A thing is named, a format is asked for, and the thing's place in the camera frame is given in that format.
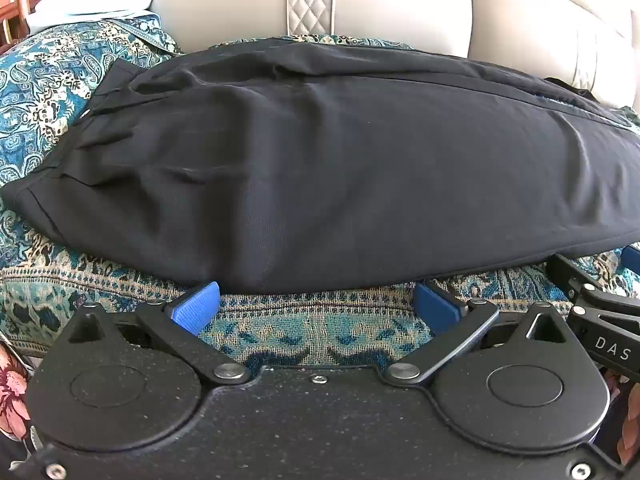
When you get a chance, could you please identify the wooden bedside table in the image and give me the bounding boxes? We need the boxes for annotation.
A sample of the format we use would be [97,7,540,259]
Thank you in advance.
[0,0,42,51]

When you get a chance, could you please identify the teal paisley printed blanket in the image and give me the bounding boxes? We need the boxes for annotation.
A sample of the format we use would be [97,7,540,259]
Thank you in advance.
[0,17,640,367]

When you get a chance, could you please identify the beige leather headboard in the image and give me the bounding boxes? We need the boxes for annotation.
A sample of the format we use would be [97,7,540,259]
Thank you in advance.
[149,0,640,111]

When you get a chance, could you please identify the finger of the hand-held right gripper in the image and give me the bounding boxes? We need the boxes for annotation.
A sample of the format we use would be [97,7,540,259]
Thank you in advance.
[547,252,640,313]

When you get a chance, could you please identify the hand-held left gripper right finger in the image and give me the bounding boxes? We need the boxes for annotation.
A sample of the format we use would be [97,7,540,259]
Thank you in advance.
[386,280,577,389]

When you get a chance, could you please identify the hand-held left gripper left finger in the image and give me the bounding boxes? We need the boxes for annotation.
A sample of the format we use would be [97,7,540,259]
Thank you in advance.
[66,281,252,387]

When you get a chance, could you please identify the black pants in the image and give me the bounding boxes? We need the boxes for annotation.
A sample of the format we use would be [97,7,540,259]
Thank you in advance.
[0,40,640,296]

